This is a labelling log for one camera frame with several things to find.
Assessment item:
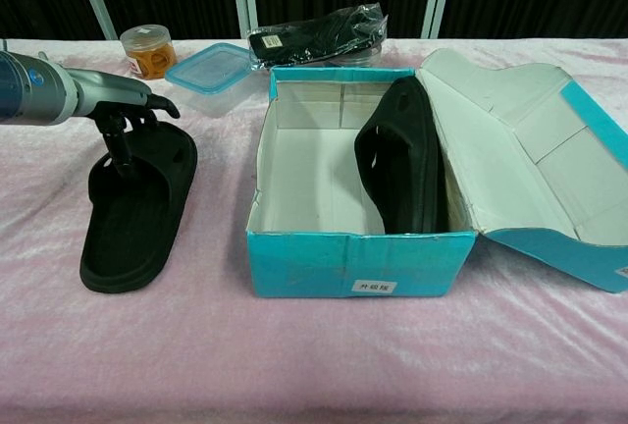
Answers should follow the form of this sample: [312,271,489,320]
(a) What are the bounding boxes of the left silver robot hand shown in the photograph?
[72,69,182,179]

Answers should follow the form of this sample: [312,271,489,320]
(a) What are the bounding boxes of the black rubber slipper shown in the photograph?
[79,119,198,293]
[353,75,448,235]

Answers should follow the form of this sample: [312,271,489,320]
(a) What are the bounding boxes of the blue cardboard shoe box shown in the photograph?
[244,48,628,297]

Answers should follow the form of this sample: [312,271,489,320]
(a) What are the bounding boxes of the clear jar with orange contents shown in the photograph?
[120,25,178,80]

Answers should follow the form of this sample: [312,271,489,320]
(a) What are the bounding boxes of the clear container with blue lid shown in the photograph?
[164,42,252,119]

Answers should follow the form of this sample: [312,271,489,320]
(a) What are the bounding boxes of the black socks in plastic bag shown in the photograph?
[246,1,390,72]

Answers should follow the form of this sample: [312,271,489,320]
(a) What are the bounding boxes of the pink velvet tablecloth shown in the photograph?
[0,38,628,424]

